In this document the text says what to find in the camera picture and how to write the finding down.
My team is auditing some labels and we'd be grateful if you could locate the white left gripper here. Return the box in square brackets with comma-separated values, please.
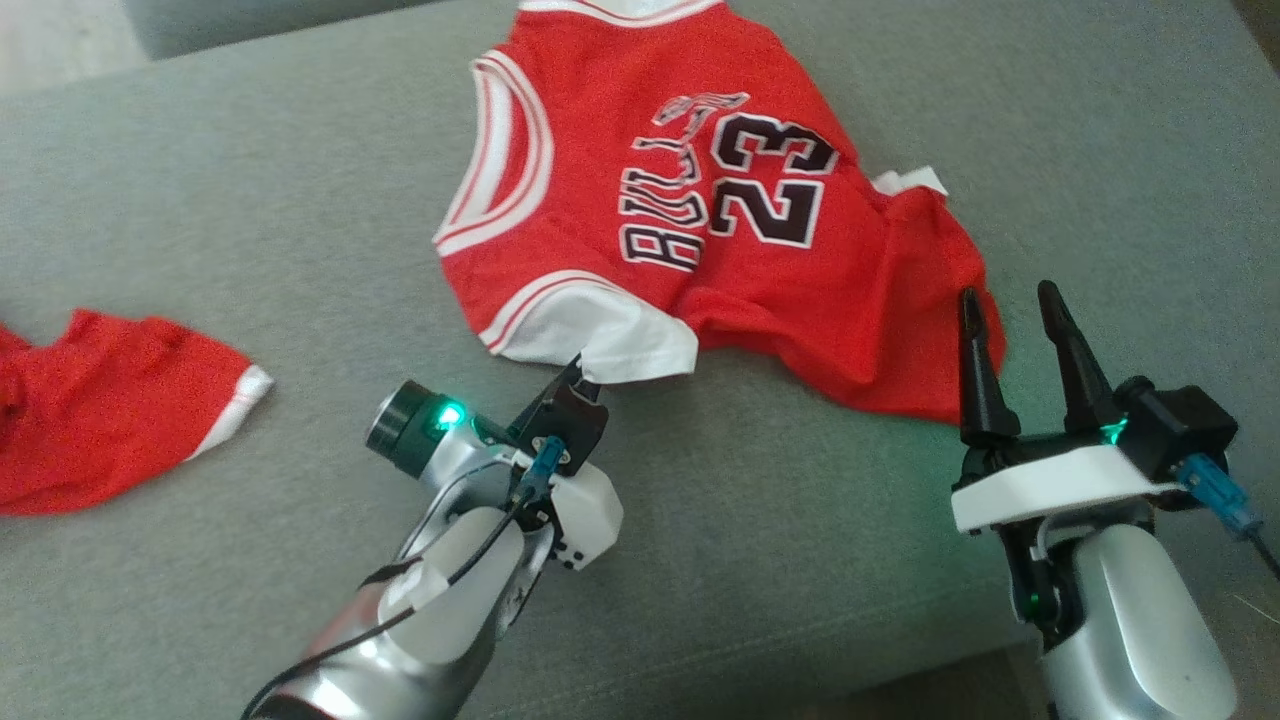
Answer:
[507, 352, 624, 572]

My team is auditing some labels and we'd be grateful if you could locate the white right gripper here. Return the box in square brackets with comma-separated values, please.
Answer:
[948, 280, 1187, 536]

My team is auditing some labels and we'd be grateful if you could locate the red basketball jersey number 23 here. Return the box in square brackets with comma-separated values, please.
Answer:
[432, 0, 1007, 427]

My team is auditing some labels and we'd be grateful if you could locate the red shorts white hem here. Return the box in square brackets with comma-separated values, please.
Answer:
[0, 309, 274, 517]

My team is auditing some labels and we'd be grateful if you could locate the grey sofa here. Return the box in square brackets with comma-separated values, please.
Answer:
[0, 0, 1280, 720]

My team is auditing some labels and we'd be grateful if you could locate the grey sofa back cushion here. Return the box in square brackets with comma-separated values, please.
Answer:
[120, 0, 446, 61]

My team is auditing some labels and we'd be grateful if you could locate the left camera cable blue plug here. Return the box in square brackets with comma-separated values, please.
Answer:
[240, 437, 567, 720]

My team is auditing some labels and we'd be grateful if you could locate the camera cable blue plug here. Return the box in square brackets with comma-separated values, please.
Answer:
[240, 437, 567, 720]
[1175, 455, 1280, 583]

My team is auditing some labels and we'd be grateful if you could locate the right camera cable blue plug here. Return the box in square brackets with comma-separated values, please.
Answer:
[1175, 455, 1280, 583]

